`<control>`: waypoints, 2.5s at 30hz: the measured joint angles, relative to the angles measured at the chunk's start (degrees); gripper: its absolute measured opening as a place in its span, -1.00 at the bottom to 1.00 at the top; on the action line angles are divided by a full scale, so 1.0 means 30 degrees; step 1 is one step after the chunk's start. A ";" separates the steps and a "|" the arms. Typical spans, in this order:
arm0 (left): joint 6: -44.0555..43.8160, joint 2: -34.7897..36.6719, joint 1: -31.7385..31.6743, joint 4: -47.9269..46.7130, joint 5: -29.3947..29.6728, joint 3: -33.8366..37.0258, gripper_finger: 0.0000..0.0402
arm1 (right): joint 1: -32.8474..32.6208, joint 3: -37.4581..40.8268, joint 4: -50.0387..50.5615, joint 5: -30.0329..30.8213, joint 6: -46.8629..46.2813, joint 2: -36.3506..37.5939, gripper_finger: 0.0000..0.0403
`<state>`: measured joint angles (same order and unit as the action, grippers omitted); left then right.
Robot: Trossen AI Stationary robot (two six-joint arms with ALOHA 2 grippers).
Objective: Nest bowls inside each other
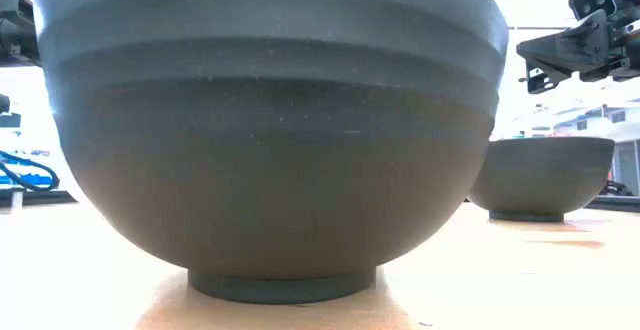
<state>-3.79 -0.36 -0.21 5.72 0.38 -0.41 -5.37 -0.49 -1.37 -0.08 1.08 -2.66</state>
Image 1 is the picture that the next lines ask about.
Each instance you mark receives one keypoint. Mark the blue background box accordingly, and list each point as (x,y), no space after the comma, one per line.
(15,180)

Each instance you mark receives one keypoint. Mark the large black bowl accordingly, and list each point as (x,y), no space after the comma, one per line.
(275,170)

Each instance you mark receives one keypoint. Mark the dark gray bowl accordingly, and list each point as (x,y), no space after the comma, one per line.
(542,180)

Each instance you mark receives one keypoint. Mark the dark background equipment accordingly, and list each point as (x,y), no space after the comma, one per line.
(9,120)

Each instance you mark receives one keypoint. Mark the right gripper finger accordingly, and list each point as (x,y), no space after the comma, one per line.
(555,76)
(565,47)

